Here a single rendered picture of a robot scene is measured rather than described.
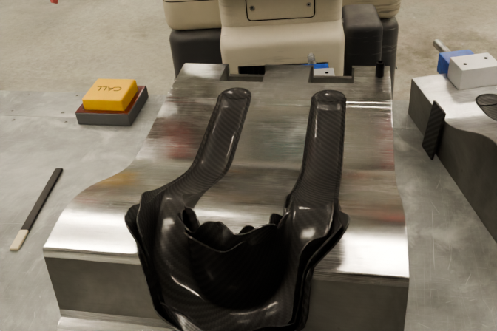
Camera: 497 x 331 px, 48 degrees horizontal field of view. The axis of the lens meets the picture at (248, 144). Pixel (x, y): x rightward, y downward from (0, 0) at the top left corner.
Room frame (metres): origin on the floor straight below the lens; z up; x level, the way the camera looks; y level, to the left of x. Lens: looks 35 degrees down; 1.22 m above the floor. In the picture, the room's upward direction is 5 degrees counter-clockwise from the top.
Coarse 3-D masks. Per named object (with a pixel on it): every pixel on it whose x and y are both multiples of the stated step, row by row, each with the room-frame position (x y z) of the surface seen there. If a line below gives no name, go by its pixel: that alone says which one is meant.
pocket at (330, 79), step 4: (312, 68) 0.62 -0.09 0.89; (352, 68) 0.61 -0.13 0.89; (312, 72) 0.62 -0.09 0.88; (352, 72) 0.61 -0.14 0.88; (312, 76) 0.62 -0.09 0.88; (316, 76) 0.62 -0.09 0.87; (320, 76) 0.62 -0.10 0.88; (324, 76) 0.62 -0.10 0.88; (328, 76) 0.62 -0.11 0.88; (332, 76) 0.62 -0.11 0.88; (336, 76) 0.62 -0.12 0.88; (340, 76) 0.61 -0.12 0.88; (344, 76) 0.61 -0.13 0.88; (348, 76) 0.61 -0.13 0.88; (352, 76) 0.61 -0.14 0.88; (308, 80) 0.59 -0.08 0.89; (312, 80) 0.62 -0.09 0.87; (316, 80) 0.62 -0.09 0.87; (320, 80) 0.62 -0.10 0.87; (324, 80) 0.61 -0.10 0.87; (328, 80) 0.61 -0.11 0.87; (332, 80) 0.61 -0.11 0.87; (336, 80) 0.61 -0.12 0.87; (340, 80) 0.61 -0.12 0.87; (344, 80) 0.61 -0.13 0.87; (348, 80) 0.61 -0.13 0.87; (352, 80) 0.61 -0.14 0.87
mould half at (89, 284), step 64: (192, 64) 0.65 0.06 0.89; (192, 128) 0.51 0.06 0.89; (256, 128) 0.50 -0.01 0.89; (384, 128) 0.48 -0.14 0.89; (128, 192) 0.36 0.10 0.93; (256, 192) 0.35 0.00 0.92; (384, 192) 0.35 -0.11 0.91; (64, 256) 0.29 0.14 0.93; (128, 256) 0.28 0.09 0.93; (384, 256) 0.26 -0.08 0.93; (64, 320) 0.29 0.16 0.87; (128, 320) 0.28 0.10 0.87; (320, 320) 0.25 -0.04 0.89; (384, 320) 0.24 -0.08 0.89
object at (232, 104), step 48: (240, 96) 0.57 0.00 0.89; (336, 96) 0.55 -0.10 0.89; (336, 144) 0.46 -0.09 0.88; (144, 192) 0.34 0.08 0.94; (192, 192) 0.37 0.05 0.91; (336, 192) 0.35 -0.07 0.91; (144, 240) 0.30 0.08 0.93; (192, 240) 0.28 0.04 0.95; (240, 240) 0.27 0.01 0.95; (288, 240) 0.30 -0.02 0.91; (336, 240) 0.27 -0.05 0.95; (192, 288) 0.29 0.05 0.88; (240, 288) 0.27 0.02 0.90; (288, 288) 0.28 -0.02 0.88
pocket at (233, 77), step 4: (228, 68) 0.64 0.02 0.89; (224, 72) 0.63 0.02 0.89; (228, 72) 0.64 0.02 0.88; (224, 76) 0.63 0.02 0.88; (228, 76) 0.64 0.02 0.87; (232, 76) 0.64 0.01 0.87; (236, 76) 0.64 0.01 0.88; (240, 76) 0.64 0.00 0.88; (244, 76) 0.64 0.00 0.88; (248, 76) 0.64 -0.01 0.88; (252, 76) 0.64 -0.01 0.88; (256, 76) 0.63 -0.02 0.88; (260, 76) 0.63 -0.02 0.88; (220, 80) 0.61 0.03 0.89; (224, 80) 0.63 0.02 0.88; (228, 80) 0.64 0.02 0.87; (232, 80) 0.64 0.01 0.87; (236, 80) 0.64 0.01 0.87; (240, 80) 0.64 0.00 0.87; (244, 80) 0.64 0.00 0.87; (248, 80) 0.64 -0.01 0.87; (252, 80) 0.64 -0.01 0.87; (256, 80) 0.63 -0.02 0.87; (260, 80) 0.63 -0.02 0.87
